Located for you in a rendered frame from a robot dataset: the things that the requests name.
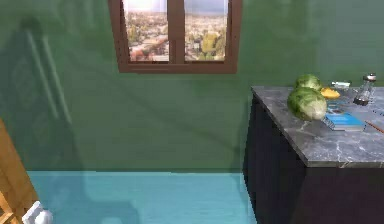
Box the brown framed window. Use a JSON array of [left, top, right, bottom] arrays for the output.
[[107, 0, 243, 75]]

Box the large green lettuce head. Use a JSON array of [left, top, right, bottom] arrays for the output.
[[287, 86, 328, 122]]

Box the small green lettuce head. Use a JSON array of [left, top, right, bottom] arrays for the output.
[[294, 73, 324, 92]]

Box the black counter with marble top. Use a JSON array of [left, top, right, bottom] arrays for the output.
[[242, 85, 384, 224]]

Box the yellow food piece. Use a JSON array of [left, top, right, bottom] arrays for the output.
[[320, 87, 341, 100]]

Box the blue book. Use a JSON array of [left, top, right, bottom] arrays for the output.
[[322, 103, 367, 132]]

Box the glass pepper shaker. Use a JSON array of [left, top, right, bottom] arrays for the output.
[[353, 73, 378, 107]]

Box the brown pencil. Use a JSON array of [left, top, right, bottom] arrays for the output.
[[365, 120, 384, 134]]

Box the white object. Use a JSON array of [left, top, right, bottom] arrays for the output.
[[21, 200, 54, 224]]

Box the wooden furniture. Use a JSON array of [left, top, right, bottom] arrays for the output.
[[0, 118, 40, 224]]

